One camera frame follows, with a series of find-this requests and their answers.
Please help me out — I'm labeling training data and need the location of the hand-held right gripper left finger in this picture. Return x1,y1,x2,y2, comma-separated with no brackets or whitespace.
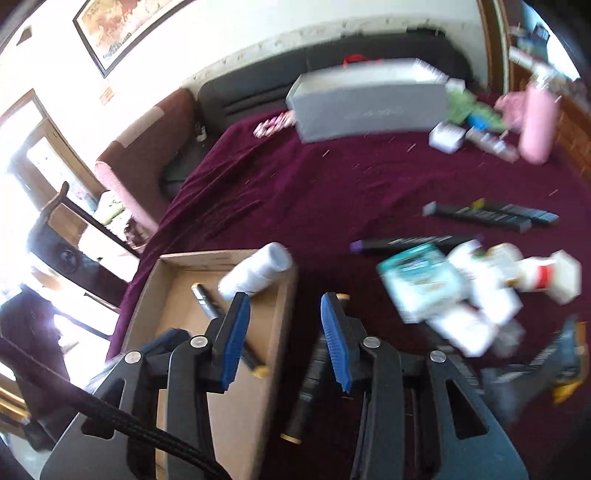
41,292,252,480

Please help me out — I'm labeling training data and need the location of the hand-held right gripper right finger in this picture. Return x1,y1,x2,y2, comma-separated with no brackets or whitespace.
320,292,528,480

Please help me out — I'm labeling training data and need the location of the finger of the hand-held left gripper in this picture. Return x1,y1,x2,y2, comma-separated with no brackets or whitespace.
147,328,192,365

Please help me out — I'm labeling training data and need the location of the gold capped black marker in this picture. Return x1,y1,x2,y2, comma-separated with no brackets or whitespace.
191,283,269,378
280,342,334,445

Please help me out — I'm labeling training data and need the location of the plain white bottle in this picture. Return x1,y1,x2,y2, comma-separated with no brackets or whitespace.
217,242,294,297

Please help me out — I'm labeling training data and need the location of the cardboard box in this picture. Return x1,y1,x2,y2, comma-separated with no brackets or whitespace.
119,249,298,480

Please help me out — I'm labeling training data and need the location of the teal tissue pack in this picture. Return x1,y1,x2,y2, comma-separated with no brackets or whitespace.
377,244,465,325

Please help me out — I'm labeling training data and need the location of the purple capped black marker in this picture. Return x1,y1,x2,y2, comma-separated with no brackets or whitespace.
350,234,483,256

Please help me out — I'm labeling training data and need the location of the yellow jar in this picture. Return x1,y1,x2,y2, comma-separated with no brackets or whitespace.
487,244,525,283

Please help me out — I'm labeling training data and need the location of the yellow packet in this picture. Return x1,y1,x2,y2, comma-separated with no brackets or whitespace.
551,369,583,406

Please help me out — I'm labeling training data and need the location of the yellow capped black marker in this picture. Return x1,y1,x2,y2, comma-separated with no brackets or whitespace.
471,198,560,228

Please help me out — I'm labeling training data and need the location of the large white charger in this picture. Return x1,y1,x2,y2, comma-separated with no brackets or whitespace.
551,250,583,304

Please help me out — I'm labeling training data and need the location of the dark wooden chair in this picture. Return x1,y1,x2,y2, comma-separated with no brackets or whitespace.
27,181,141,315

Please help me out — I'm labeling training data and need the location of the brown armchair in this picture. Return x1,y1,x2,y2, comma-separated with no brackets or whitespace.
94,88,200,234

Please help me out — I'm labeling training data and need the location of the grey capped black marker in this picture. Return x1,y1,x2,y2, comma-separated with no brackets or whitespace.
422,201,533,235

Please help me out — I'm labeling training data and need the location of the pink patterned packet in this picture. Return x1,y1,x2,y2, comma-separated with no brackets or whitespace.
253,112,297,138

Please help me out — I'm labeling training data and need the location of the wooden glass door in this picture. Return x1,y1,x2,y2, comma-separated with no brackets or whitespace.
0,89,100,296

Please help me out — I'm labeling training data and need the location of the white multi-port charger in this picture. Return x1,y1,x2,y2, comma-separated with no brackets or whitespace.
428,121,468,154

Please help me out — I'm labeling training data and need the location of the grey rectangular box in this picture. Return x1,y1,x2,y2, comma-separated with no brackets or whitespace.
285,58,450,144

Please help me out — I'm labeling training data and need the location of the black sofa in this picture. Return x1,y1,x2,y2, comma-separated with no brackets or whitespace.
159,31,474,200

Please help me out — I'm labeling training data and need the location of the cosmetic tube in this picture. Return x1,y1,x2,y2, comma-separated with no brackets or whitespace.
465,127,520,163

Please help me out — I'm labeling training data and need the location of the green cloth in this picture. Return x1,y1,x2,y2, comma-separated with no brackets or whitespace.
447,89,506,131

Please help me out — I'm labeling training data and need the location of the pink cloth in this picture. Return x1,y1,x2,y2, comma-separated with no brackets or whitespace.
495,91,528,126

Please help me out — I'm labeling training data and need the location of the pink bottle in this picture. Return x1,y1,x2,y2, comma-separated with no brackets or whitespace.
518,84,560,166

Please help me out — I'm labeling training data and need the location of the framed horse painting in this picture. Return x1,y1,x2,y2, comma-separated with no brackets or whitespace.
73,0,197,78

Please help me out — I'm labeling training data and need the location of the black braided cable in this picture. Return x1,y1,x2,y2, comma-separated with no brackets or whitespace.
0,336,232,480

